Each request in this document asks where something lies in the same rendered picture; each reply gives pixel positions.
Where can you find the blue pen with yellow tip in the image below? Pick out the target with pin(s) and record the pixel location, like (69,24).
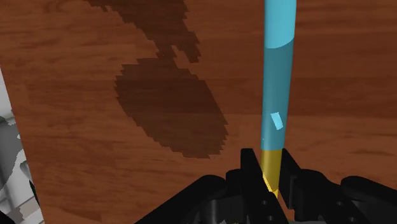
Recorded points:
(275,93)

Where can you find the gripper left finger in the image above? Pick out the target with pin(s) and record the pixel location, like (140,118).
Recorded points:
(248,186)

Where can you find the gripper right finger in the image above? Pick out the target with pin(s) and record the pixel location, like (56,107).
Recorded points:
(316,192)

